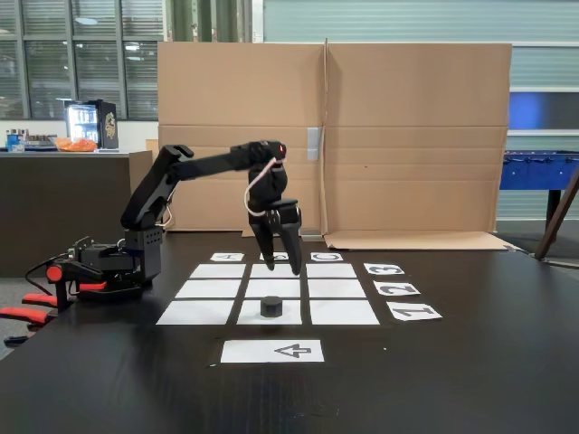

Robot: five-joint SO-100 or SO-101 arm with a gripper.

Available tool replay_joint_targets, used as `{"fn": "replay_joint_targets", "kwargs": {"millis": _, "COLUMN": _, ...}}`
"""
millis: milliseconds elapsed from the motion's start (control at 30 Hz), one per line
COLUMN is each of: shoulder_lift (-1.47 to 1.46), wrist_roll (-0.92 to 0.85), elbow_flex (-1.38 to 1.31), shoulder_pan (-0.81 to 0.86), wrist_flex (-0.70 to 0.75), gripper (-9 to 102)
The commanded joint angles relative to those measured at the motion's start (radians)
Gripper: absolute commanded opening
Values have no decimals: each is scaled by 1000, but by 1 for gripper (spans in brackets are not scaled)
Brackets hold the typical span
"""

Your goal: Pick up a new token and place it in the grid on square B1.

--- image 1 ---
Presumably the black hexagonal token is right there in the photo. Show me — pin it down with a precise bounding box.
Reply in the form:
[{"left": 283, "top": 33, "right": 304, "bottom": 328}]
[{"left": 260, "top": 296, "right": 284, "bottom": 319}]

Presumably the white paper grid square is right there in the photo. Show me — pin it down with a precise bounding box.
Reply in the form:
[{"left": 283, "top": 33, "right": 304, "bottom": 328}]
[
  {"left": 309, "top": 299, "right": 381, "bottom": 326},
  {"left": 308, "top": 278, "right": 367, "bottom": 299},
  {"left": 175, "top": 279, "right": 242, "bottom": 299},
  {"left": 249, "top": 263, "right": 301, "bottom": 279},
  {"left": 235, "top": 299, "right": 303, "bottom": 326},
  {"left": 243, "top": 278, "right": 302, "bottom": 299},
  {"left": 306, "top": 263, "right": 359, "bottom": 279},
  {"left": 189, "top": 263, "right": 247, "bottom": 279},
  {"left": 156, "top": 300, "right": 234, "bottom": 326}
]

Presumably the large brown cardboard panel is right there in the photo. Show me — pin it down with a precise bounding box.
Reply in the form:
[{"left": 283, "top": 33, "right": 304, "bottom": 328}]
[
  {"left": 157, "top": 41, "right": 327, "bottom": 239},
  {"left": 323, "top": 37, "right": 519, "bottom": 251}
]

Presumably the paper sheet number 3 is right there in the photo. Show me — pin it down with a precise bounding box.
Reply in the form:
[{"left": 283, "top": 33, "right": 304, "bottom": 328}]
[{"left": 363, "top": 262, "right": 406, "bottom": 277}]

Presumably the white paper arrow sheet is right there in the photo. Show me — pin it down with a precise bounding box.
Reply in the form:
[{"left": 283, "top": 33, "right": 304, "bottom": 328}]
[{"left": 220, "top": 339, "right": 326, "bottom": 363}]

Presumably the paper sheet number 2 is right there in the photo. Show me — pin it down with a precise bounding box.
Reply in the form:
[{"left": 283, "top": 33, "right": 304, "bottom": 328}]
[{"left": 373, "top": 280, "right": 422, "bottom": 297}]

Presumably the small brown cardboard sheet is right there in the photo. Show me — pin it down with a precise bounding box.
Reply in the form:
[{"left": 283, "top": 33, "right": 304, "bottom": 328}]
[{"left": 128, "top": 138, "right": 160, "bottom": 227}]

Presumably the paper sheet number 1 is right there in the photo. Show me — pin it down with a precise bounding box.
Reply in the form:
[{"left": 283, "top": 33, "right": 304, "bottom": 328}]
[{"left": 386, "top": 302, "right": 443, "bottom": 323}]

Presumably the black mini fridge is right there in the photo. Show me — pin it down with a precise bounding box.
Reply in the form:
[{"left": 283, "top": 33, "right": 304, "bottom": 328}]
[{"left": 63, "top": 99, "right": 120, "bottom": 151}]

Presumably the bowl of orange snacks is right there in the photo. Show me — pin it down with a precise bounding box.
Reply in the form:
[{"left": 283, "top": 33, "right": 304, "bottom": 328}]
[{"left": 49, "top": 137, "right": 100, "bottom": 153}]

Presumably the black and red clamp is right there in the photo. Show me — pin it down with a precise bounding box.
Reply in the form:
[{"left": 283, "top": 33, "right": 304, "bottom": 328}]
[{"left": 44, "top": 259, "right": 109, "bottom": 314}]

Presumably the dark counter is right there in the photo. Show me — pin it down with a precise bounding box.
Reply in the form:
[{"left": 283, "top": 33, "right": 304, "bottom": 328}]
[{"left": 0, "top": 151, "right": 158, "bottom": 278}]

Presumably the red and black chair base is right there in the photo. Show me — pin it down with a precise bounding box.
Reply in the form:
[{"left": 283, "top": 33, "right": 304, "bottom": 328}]
[{"left": 0, "top": 292, "right": 60, "bottom": 348}]

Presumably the box of small bottles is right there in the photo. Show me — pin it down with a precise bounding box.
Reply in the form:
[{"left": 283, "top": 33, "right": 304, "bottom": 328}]
[{"left": 5, "top": 128, "right": 29, "bottom": 153}]

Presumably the blue foosball table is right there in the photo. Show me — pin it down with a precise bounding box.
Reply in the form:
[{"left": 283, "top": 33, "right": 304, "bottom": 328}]
[{"left": 499, "top": 149, "right": 579, "bottom": 223}]

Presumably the brown wooden easel leg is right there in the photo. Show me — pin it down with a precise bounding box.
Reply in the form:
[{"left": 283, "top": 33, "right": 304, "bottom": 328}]
[{"left": 533, "top": 170, "right": 579, "bottom": 264}]

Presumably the black power cable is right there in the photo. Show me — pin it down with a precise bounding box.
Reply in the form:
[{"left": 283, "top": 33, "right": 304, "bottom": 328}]
[{"left": 24, "top": 254, "right": 70, "bottom": 297}]

